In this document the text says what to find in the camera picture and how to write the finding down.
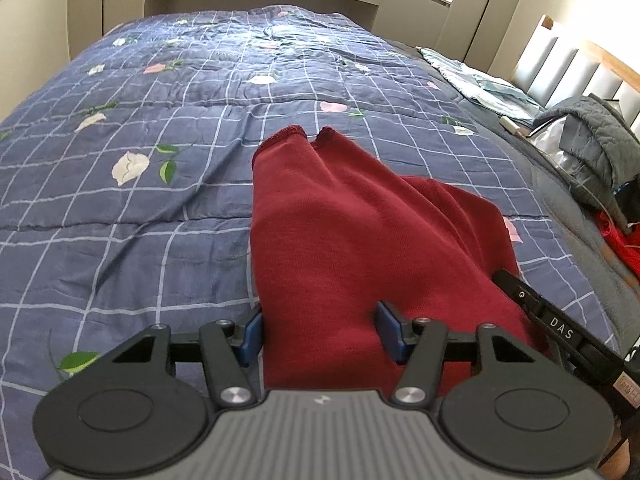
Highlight clear plastic bag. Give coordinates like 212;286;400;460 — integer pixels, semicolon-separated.
525;122;596;186

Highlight grey quilted jacket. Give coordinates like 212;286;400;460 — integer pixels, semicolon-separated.
532;94;640;201

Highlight dark red knit garment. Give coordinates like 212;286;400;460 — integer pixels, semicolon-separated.
248;126;551;392

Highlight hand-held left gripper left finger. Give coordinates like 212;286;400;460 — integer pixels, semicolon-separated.
112;309;265;407

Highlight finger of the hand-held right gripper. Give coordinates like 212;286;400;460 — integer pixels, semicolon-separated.
492;268;546;318

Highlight wooden padded headboard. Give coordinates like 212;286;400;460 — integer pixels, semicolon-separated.
510;14;640;133

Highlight bright red cloth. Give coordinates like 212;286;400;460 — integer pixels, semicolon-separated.
592;207;640;273

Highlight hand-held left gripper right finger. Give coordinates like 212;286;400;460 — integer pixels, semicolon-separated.
376;300;540;407

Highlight blue checked floral blanket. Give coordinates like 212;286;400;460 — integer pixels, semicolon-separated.
0;5;626;471

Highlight teal patterned pillow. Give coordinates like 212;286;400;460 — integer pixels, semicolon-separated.
419;47;547;123

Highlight tall beige wardrobe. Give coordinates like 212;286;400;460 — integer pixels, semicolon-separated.
435;0;553;78
65;0;151;58

